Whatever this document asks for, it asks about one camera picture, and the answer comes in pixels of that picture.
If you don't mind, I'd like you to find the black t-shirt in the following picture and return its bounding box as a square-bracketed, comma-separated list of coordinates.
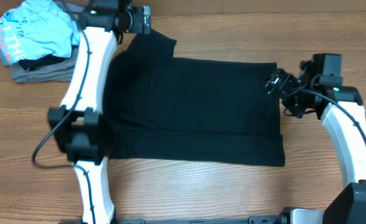
[103, 31, 285, 167]

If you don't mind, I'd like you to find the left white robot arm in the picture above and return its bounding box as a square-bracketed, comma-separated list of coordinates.
[48, 1, 151, 223]

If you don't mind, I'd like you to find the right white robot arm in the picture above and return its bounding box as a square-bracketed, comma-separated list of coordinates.
[265, 53, 366, 224]

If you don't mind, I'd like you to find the folded grey garment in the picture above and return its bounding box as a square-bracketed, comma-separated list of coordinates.
[9, 1, 87, 84]

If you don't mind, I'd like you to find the light blue printed t-shirt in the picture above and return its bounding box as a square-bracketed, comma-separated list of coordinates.
[0, 0, 80, 66]

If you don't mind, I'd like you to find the small black garment in pile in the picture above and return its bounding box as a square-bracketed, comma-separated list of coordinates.
[18, 54, 65, 71]

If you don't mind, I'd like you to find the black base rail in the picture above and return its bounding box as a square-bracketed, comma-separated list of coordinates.
[111, 215, 281, 224]

